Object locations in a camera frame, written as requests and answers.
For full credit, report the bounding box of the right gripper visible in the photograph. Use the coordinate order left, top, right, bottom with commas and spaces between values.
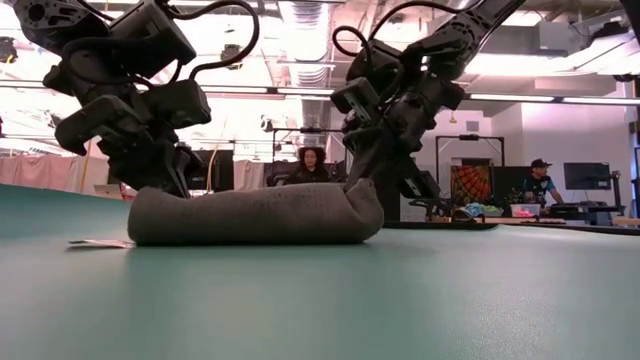
328, 73, 467, 202

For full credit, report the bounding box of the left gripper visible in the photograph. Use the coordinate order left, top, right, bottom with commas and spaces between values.
53, 77, 213, 199

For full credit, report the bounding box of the grey towel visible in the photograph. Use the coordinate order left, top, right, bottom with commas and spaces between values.
68, 178, 385, 250

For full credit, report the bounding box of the black cabinet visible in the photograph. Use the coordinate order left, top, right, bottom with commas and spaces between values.
384, 174, 402, 222

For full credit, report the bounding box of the black flat panel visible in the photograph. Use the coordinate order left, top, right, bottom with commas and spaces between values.
192, 149, 235, 194

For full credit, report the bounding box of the beige box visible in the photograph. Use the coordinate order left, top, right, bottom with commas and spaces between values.
93, 183, 126, 201

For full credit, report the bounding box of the colourful tapestry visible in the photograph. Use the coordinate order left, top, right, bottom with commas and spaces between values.
449, 164, 494, 206

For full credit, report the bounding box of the blue cloth pile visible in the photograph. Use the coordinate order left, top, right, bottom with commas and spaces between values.
453, 202, 503, 220

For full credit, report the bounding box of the person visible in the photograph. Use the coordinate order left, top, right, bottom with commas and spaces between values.
284, 146, 335, 186
521, 158, 565, 207

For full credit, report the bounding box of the large black screen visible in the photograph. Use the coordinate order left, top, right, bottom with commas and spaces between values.
491, 165, 531, 206

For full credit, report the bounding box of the black round ceiling fixture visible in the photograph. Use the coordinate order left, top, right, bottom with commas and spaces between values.
219, 43, 245, 71

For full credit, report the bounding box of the long LED light bar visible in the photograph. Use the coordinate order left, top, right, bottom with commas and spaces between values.
0, 78, 640, 106

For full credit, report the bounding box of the pink curtain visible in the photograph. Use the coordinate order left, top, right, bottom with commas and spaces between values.
0, 153, 111, 199

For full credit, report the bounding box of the neighbouring wooden table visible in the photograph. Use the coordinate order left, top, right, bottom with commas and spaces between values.
424, 215, 640, 236

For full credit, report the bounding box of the green table mat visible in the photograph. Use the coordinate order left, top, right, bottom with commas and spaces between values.
0, 183, 640, 360

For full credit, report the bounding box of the black desk unit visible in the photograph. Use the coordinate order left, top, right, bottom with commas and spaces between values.
542, 200, 626, 227

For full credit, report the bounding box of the small black monitor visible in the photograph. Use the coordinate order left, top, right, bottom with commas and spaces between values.
563, 161, 613, 192

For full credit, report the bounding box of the black ceiling spotlight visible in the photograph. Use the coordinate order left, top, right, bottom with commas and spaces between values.
0, 36, 19, 65

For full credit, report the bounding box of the black monitor stand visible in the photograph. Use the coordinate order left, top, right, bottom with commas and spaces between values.
610, 169, 625, 216

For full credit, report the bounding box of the yellow cable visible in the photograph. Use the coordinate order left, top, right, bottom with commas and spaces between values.
78, 139, 96, 199

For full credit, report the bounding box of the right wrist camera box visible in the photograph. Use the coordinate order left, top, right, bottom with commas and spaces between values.
346, 38, 407, 94

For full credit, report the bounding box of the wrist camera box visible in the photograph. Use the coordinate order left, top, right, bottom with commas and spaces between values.
346, 38, 407, 94
108, 0, 198, 80

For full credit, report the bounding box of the black right camera cable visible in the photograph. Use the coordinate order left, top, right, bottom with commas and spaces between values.
331, 0, 481, 59

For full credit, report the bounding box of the black camera cable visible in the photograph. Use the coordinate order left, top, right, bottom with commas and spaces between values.
331, 0, 481, 59
164, 0, 261, 81

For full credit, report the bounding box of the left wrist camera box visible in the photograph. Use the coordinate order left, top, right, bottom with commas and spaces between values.
108, 0, 198, 80

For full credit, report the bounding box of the black left camera cable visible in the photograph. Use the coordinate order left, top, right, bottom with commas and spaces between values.
164, 0, 261, 81

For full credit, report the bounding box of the silver ventilation duct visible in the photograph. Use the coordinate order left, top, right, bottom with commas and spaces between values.
277, 0, 346, 131

